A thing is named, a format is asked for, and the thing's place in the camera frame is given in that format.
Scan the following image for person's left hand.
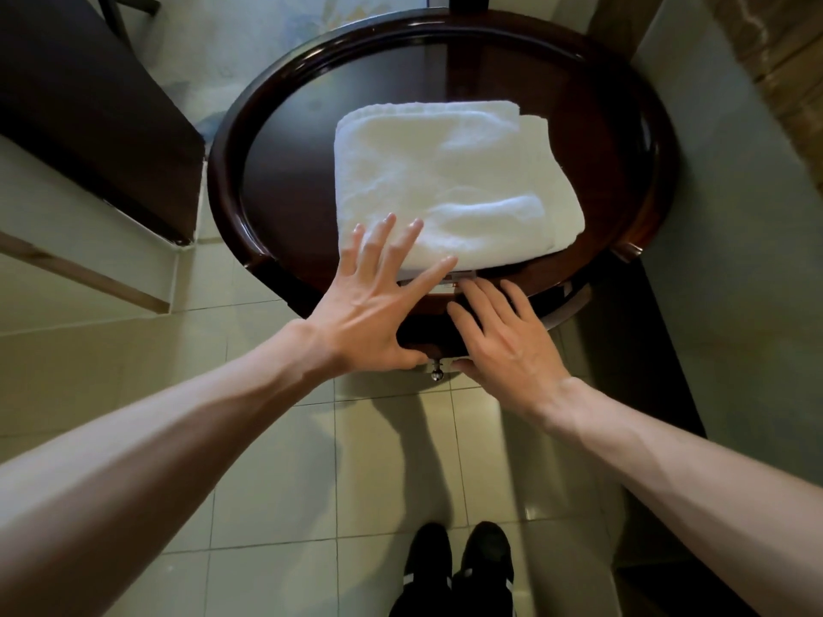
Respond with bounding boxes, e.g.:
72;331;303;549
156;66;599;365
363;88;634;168
292;213;459;386

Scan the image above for person's right hand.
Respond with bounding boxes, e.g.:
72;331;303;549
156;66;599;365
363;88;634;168
447;278;574;422

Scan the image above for white towel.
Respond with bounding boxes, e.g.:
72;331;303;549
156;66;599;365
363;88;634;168
333;100;586;283

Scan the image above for person's left forearm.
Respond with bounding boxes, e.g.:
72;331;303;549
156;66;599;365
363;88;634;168
0;321;335;617

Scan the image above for person's right forearm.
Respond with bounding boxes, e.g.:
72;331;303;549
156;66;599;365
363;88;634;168
537;377;823;617

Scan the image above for round dark wooden table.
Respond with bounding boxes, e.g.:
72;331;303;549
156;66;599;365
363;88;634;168
207;7;681;380

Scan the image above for person's black right shoe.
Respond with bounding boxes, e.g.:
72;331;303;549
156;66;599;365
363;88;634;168
458;521;515;592

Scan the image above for person's black shoe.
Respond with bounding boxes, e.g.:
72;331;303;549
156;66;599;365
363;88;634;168
458;521;515;592
404;523;453;592

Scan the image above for person's black left shoe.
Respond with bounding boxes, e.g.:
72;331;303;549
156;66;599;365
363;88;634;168
404;523;453;592

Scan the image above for person's black trousers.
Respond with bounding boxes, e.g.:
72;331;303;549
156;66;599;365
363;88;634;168
389;572;515;617

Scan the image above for dark wooden cabinet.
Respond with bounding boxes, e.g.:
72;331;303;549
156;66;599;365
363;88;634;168
0;0;207;246

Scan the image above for dark chair frame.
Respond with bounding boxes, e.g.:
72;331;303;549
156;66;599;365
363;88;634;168
87;0;162;48

